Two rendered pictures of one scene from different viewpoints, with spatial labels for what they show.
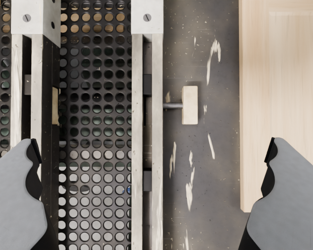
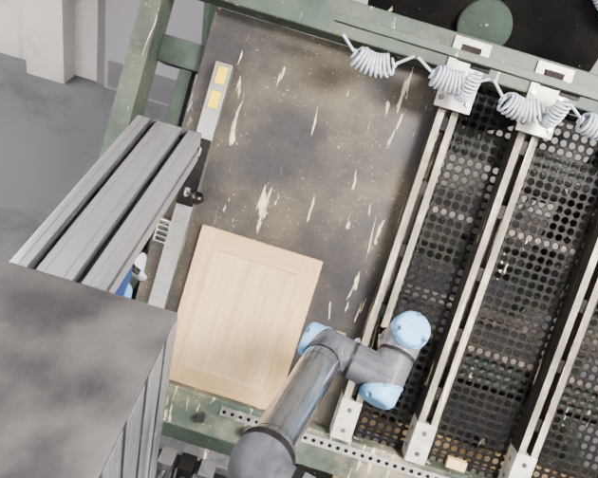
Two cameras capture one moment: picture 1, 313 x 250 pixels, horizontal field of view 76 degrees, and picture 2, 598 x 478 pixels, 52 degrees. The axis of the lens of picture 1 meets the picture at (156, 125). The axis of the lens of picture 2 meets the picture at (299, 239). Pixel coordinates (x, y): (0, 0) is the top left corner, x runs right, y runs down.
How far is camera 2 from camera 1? 1.43 m
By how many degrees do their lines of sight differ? 6
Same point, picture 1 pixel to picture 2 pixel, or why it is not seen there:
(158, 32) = (345, 398)
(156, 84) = not seen: hidden behind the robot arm
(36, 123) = (439, 368)
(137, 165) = (384, 322)
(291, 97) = (265, 328)
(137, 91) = not seen: hidden behind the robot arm
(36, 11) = (417, 436)
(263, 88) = (282, 340)
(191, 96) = not seen: hidden behind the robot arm
